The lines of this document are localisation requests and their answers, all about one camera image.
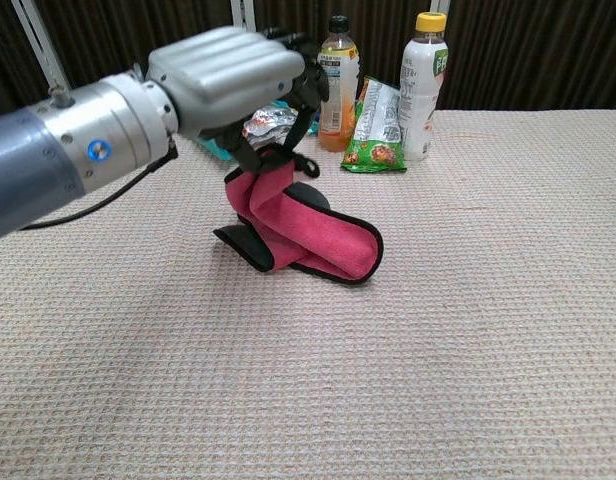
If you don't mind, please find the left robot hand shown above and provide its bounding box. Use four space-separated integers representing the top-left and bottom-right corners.
146 25 332 174

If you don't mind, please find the pink and grey towel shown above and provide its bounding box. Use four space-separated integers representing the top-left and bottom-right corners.
212 147 385 287

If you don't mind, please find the teal and silver snack bag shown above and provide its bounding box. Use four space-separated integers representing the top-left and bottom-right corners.
195 102 320 161

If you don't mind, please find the orange juice bottle black cap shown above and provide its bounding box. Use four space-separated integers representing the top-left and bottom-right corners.
316 14 361 153

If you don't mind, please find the green snack bag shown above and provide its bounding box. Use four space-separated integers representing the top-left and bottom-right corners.
340 75 408 175

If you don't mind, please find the white bottle yellow cap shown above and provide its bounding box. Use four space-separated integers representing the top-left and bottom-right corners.
398 11 450 162

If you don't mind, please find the beige woven tablecloth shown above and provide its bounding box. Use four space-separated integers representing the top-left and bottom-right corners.
0 108 616 480

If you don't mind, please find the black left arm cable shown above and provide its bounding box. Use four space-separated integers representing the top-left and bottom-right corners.
20 144 180 231

